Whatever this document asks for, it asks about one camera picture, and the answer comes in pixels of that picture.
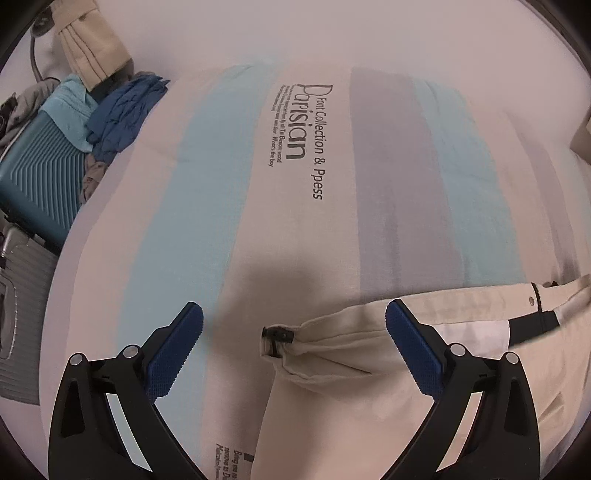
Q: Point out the grey brown cloth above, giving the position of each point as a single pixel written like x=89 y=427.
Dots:
x=94 y=177

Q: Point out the teal ribbed suitcase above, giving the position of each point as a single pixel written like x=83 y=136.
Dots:
x=41 y=175

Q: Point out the striped bed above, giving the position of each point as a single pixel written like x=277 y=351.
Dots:
x=277 y=230

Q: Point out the light blue cloth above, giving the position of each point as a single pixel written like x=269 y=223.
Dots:
x=69 y=106

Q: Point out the silver hard case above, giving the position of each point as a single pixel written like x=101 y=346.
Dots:
x=23 y=300

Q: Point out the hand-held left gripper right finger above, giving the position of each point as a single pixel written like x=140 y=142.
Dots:
x=415 y=350

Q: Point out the beige pleated curtain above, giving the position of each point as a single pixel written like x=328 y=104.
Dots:
x=582 y=138

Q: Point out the cream and black hooded jacket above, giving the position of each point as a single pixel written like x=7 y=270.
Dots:
x=369 y=415

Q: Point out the dark blue clothes pile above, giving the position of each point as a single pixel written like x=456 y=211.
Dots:
x=120 y=115

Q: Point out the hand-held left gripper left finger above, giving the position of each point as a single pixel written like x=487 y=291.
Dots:
x=175 y=350

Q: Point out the grey clothes pile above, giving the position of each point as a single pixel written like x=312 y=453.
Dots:
x=27 y=104

